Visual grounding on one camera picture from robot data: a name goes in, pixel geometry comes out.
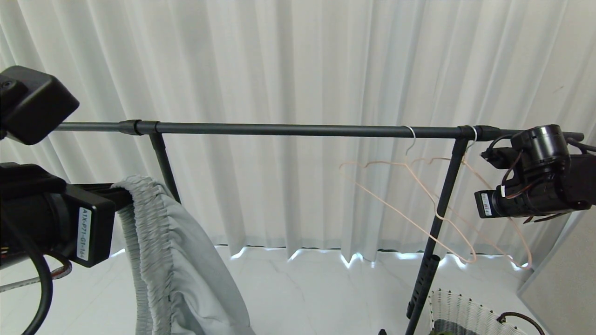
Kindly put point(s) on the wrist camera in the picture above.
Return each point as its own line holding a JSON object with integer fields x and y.
{"x": 37, "y": 104}
{"x": 500, "y": 158}

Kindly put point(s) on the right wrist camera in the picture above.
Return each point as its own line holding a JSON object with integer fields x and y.
{"x": 500, "y": 158}

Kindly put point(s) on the pale grey shorts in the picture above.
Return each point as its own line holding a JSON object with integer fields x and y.
{"x": 195, "y": 279}

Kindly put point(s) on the pink clothes hanger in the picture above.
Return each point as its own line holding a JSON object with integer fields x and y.
{"x": 406, "y": 163}
{"x": 463, "y": 158}

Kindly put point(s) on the white laundry basket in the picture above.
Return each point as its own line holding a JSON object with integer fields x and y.
{"x": 461, "y": 311}

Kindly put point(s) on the black clothes rack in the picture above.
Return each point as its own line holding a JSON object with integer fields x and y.
{"x": 279, "y": 129}

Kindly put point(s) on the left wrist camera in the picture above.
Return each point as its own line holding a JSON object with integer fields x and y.
{"x": 37, "y": 104}

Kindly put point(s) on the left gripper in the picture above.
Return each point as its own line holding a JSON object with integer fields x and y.
{"x": 100, "y": 232}

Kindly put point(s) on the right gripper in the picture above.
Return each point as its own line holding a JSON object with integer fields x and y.
{"x": 535, "y": 202}

